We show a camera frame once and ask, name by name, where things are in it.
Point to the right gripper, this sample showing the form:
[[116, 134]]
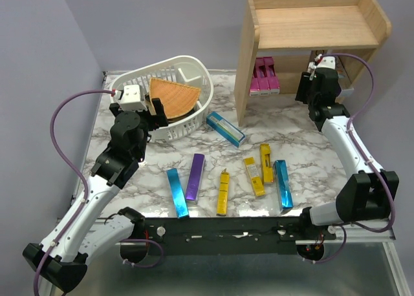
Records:
[[304, 83]]

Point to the purple toothpaste box with cloud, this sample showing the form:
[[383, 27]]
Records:
[[346, 88]]

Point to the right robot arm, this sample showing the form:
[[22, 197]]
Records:
[[370, 190]]

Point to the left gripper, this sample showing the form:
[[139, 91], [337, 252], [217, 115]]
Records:
[[159, 119]]

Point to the white plastic basket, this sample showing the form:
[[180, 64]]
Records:
[[183, 69]]

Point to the wooden two-tier shelf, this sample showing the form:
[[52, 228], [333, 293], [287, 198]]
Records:
[[299, 28]]

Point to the black base bar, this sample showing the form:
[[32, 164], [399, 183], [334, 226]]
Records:
[[233, 235]]

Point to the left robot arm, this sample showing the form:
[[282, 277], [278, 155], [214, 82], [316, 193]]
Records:
[[63, 256]]

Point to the silver toothpaste box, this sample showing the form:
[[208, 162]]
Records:
[[338, 91]]

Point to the pink toothpaste box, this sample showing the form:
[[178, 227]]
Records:
[[254, 85], [261, 75], [272, 78]]

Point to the blue green toothpaste box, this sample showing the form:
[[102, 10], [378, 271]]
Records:
[[225, 129]]

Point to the yellow toothpaste box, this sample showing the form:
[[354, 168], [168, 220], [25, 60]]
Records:
[[222, 199], [266, 166], [255, 180]]

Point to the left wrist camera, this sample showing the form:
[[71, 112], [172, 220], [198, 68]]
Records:
[[131, 98]]

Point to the metallic blue toothpaste box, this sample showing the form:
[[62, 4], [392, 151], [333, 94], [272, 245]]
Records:
[[177, 194], [284, 193]]

